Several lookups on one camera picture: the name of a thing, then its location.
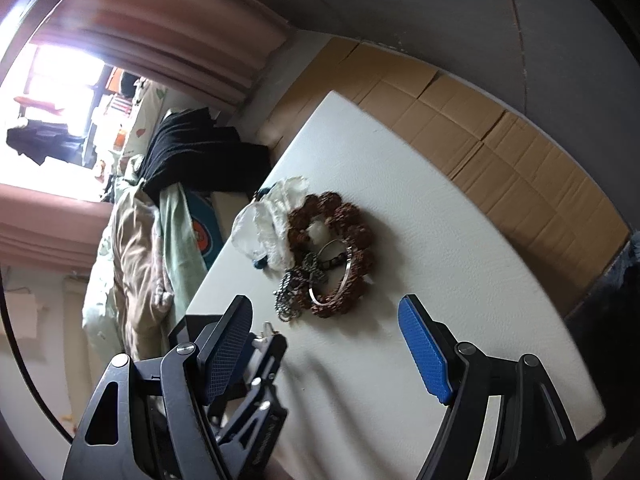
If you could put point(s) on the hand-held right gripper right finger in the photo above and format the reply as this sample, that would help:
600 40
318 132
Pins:
425 350

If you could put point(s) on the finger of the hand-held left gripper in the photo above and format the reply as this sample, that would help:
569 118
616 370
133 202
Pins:
272 355

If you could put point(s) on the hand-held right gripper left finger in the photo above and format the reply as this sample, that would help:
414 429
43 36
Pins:
225 355

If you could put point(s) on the black jewelry box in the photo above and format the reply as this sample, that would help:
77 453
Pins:
192 327

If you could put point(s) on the silver bangle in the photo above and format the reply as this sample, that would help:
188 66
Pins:
347 272

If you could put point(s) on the clear plastic bag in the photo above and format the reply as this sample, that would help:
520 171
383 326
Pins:
260 230

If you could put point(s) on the green bed sheet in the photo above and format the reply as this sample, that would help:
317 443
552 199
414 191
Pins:
182 240

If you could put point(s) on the blue printed box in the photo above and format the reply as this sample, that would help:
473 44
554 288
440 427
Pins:
205 230

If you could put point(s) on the beige and green quilt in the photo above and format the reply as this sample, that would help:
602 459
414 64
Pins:
135 260

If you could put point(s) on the beige hanging cloth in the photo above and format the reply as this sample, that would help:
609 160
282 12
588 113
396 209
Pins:
25 325

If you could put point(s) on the black garment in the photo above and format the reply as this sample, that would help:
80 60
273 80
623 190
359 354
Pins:
195 145

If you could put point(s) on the pink curtain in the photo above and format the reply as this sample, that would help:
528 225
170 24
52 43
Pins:
45 220
165 20

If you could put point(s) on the printed window seat cushion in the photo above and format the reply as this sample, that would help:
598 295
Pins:
147 120

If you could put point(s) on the hanging dark clothes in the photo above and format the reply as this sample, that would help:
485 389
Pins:
35 140

